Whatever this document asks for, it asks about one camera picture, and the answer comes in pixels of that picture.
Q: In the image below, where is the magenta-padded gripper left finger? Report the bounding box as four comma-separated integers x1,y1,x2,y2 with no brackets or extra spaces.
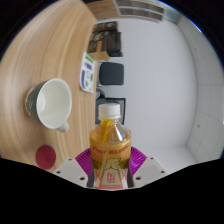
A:
52,148,93,188

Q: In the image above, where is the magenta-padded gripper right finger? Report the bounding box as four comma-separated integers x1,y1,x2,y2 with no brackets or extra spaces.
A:
128,146,168,188

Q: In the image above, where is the yellow drink bottle white cap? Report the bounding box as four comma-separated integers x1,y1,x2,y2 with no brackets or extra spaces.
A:
89,102,133,191

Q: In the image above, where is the flat round red coaster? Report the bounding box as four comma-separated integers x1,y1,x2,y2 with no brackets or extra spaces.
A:
35,144,57,170

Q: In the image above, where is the green and white mug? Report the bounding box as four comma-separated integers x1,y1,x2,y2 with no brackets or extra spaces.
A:
25,78,73,134

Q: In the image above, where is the white and green leaflet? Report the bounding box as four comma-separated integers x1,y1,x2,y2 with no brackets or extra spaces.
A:
79,51,97,94

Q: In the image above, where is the black office chair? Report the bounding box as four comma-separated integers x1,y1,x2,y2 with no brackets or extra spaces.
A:
96,61,125,87

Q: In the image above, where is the wooden shelf cabinet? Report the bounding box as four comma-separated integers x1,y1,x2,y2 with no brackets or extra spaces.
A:
87,0,167,23

